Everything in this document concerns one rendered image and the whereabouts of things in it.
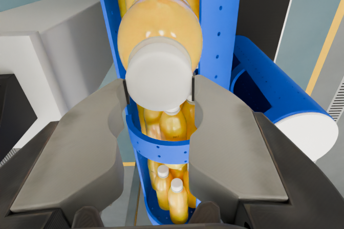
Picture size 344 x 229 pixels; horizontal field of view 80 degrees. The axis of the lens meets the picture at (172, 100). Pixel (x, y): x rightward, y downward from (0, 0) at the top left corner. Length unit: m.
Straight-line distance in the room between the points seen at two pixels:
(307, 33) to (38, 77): 1.79
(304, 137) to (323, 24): 1.24
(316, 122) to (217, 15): 0.59
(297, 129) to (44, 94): 0.78
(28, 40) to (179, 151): 0.40
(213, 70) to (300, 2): 1.47
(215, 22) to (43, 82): 0.40
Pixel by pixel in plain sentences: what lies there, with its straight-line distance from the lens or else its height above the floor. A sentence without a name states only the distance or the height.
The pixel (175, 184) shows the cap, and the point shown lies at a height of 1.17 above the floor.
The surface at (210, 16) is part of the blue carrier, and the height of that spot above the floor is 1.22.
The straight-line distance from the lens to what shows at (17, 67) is 0.57.
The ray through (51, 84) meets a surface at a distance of 0.57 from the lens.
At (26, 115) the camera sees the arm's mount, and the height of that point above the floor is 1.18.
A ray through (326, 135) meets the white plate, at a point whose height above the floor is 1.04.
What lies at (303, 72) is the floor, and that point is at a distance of 2.08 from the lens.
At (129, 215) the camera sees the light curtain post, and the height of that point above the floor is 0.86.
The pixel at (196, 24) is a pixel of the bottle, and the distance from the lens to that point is 0.16.
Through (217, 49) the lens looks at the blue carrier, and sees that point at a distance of 0.40.
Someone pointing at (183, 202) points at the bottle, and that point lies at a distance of 0.77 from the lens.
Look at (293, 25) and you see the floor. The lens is 1.86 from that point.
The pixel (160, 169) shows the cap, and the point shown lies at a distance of 0.76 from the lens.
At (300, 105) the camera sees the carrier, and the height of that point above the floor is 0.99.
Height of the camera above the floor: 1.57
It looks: 56 degrees down
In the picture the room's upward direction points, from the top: 179 degrees clockwise
